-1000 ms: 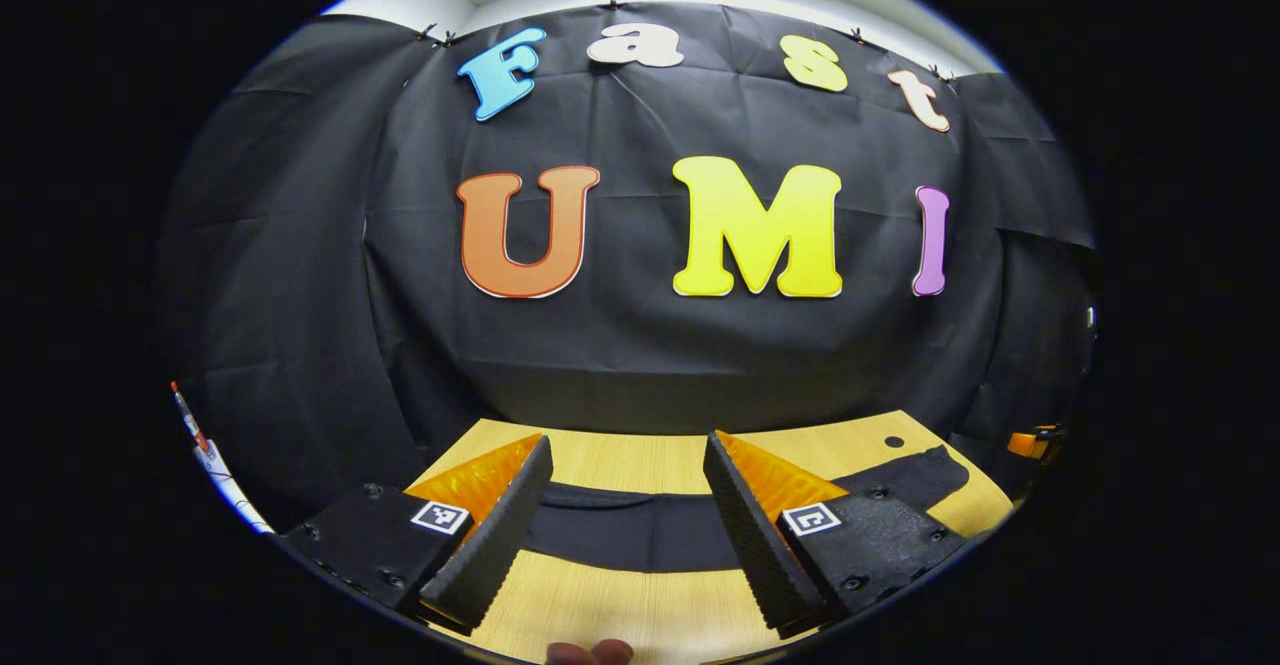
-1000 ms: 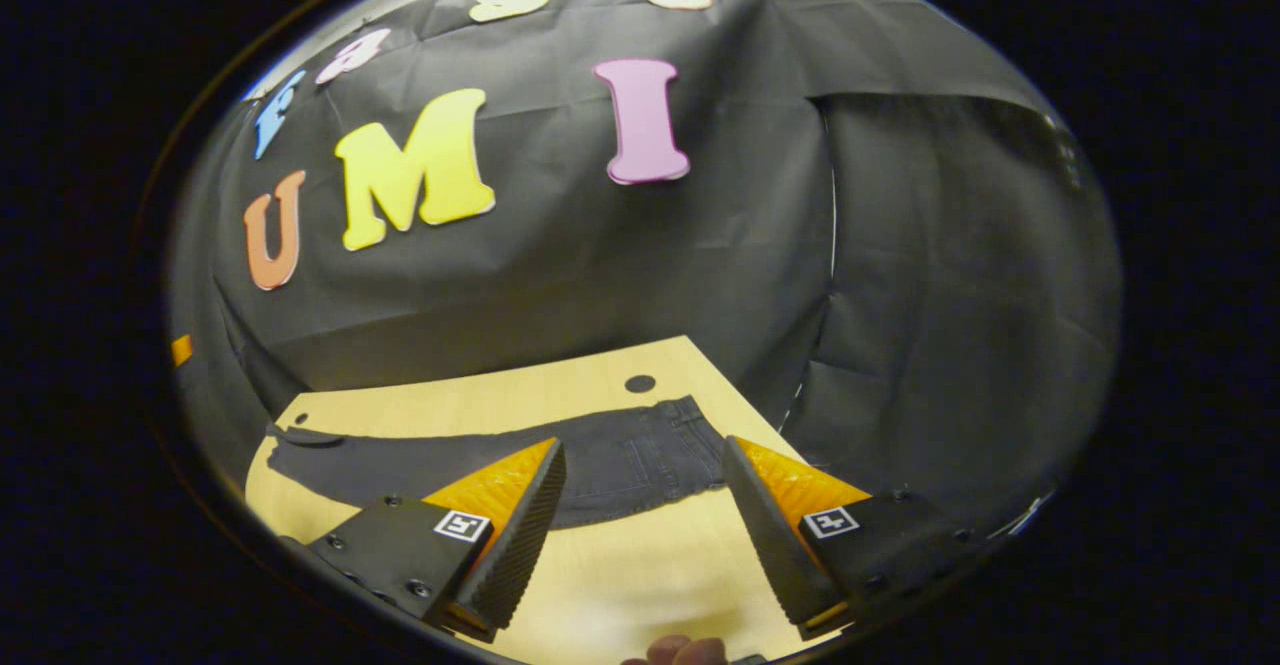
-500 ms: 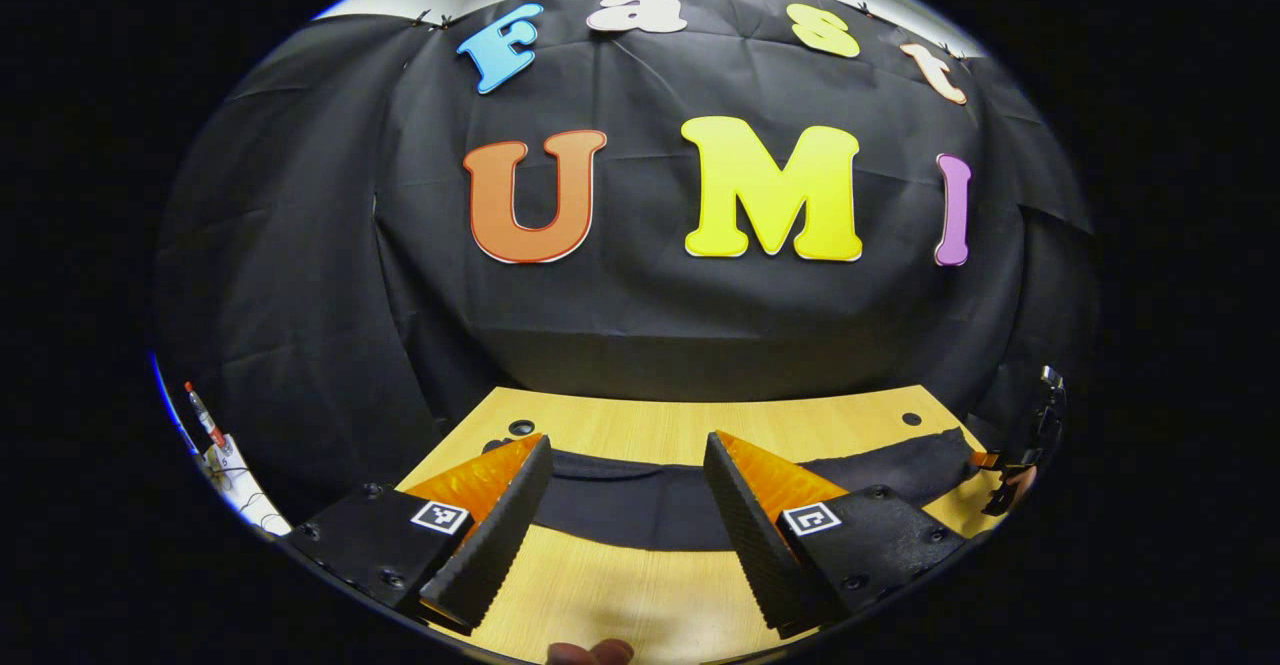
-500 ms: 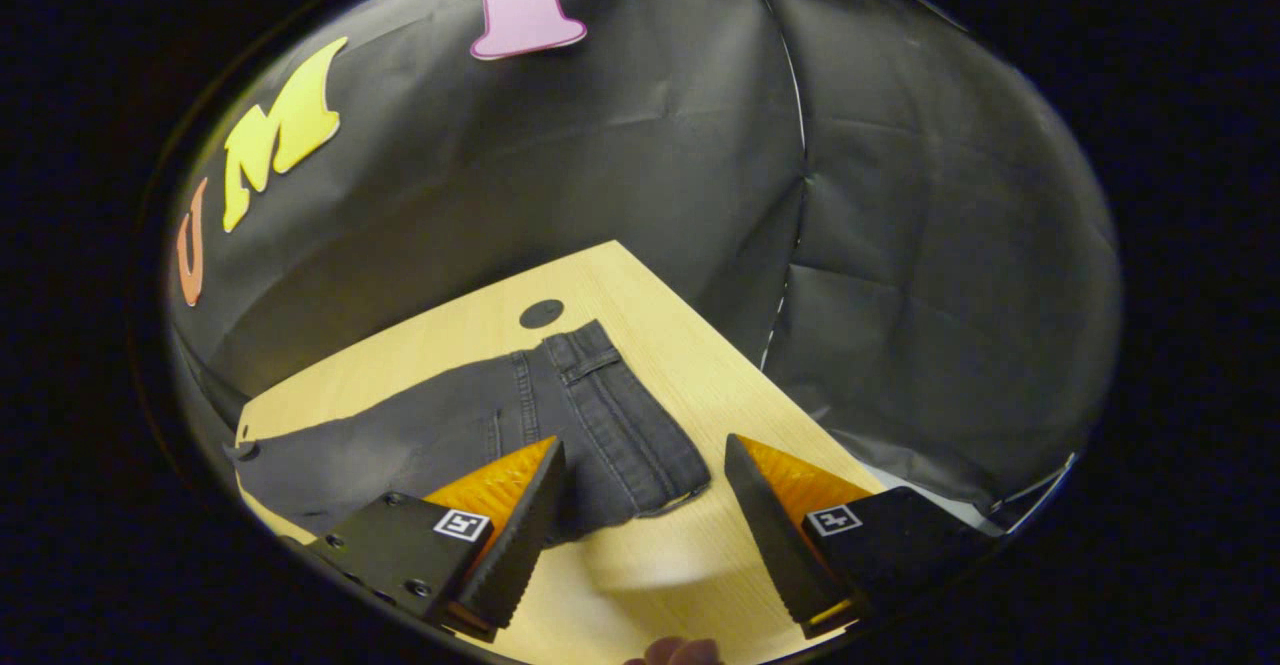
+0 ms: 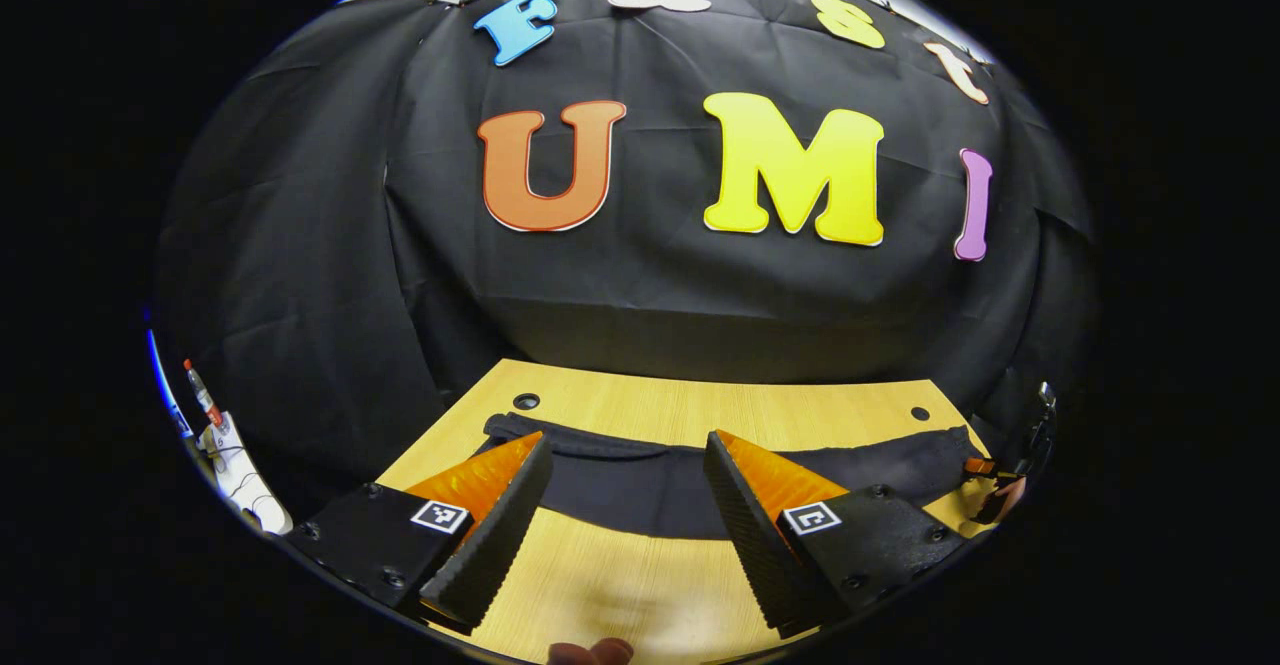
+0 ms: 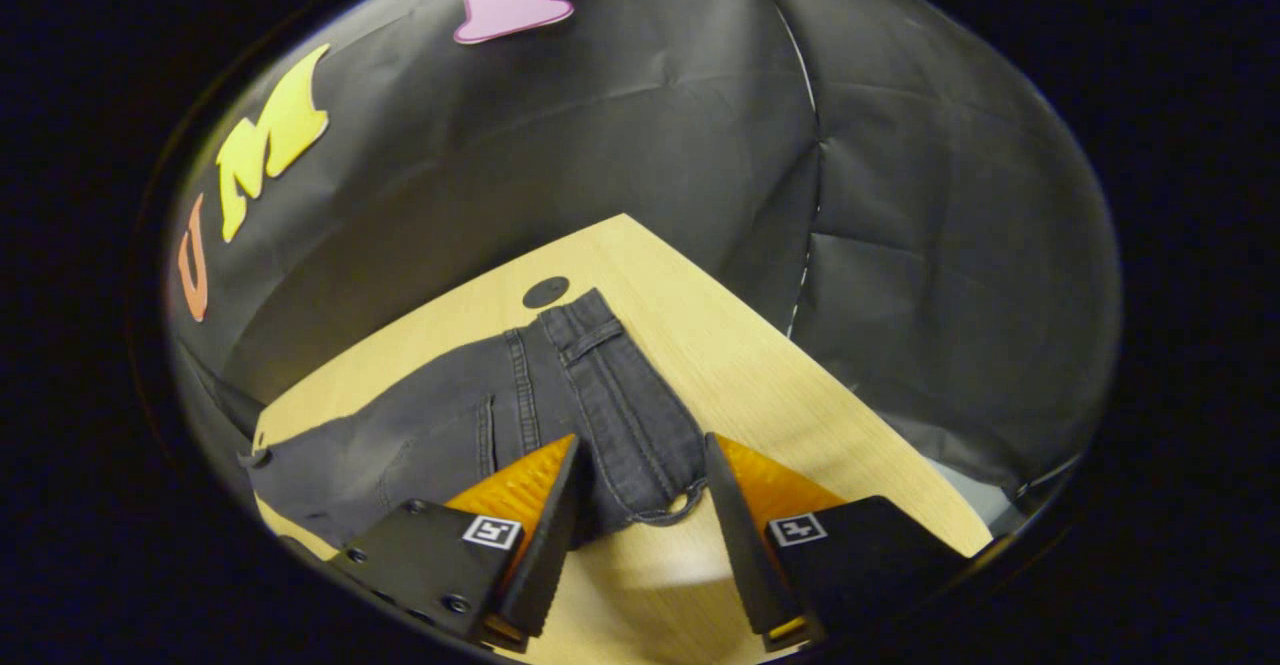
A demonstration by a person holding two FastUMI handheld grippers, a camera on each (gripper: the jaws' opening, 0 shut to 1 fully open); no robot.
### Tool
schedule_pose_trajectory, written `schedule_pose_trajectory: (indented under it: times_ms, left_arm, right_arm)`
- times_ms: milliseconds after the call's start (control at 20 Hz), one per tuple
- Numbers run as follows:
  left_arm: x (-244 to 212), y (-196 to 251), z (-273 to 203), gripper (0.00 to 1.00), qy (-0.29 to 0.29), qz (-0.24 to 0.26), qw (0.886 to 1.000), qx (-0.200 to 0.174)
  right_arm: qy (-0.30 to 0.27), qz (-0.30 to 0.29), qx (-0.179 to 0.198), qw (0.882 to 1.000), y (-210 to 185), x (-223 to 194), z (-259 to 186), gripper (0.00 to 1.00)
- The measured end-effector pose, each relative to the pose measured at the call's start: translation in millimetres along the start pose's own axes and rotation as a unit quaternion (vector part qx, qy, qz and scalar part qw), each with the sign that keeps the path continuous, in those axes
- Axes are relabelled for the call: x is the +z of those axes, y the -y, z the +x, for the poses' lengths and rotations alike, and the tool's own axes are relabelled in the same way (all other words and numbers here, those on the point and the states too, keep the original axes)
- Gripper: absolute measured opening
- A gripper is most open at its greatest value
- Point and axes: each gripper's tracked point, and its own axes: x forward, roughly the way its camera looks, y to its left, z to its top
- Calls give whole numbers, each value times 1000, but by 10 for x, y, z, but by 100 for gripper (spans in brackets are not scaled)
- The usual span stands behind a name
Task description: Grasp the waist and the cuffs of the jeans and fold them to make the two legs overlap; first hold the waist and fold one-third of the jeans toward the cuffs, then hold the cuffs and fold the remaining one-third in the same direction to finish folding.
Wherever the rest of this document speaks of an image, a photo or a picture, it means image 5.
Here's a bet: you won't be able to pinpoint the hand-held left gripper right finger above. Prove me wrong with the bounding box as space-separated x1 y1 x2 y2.
703 429 966 638

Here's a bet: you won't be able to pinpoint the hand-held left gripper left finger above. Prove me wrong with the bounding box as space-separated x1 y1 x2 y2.
285 431 554 634

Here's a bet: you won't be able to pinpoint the black jeans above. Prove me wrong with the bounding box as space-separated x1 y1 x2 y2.
470 411 996 542

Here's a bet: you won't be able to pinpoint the black backdrop cloth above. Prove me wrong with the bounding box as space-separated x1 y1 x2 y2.
150 0 1101 536

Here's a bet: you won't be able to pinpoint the white and red equipment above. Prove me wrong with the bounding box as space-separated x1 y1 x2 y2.
183 358 293 536

